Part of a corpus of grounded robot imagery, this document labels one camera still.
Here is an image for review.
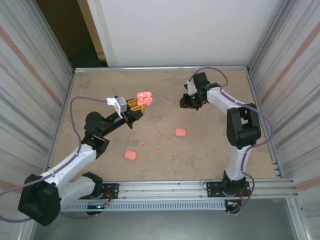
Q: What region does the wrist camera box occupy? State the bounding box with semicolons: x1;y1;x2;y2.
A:
106;95;129;119
186;79;199;96

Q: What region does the white door frame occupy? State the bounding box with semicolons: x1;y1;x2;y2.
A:
86;0;118;68

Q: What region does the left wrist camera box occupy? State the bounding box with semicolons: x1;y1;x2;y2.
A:
106;95;129;119

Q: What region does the striped enclosure side panel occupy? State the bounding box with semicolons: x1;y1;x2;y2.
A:
0;0;76;226
246;0;320;216

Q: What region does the aluminium corner post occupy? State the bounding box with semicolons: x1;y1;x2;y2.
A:
248;0;295;73
31;0;76;76

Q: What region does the grey slotted cable duct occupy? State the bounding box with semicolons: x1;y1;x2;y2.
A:
59;199;227;212

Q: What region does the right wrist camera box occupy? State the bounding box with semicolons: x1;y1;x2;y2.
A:
186;79;199;96

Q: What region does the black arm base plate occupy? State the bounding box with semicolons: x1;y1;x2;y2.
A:
206;181;252;198
99;183;119;200

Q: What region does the thin aluminium table rail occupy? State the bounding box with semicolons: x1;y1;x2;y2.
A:
73;65;251;74

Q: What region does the wide aluminium mounting rail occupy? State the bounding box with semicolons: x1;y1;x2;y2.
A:
59;178;300;202

